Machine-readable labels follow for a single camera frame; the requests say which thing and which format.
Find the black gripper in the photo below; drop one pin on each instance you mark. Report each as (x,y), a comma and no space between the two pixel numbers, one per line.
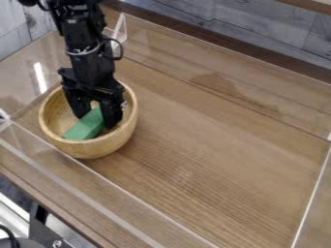
(88,81)

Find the green rectangular stick block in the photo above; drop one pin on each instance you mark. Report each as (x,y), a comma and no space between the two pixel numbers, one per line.
(88,126)

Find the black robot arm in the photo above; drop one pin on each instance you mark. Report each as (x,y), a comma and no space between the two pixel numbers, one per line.
(79,19)

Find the wooden bowl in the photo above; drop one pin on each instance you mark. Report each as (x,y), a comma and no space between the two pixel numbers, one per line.
(56,120)

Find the clear acrylic corner bracket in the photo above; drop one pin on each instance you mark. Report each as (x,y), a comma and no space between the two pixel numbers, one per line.
(116,32)

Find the clear acrylic tray wall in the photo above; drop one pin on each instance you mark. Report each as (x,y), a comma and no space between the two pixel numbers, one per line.
(227,166)

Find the black table leg bracket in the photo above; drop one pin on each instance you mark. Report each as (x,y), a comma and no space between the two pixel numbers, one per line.
(39,232)

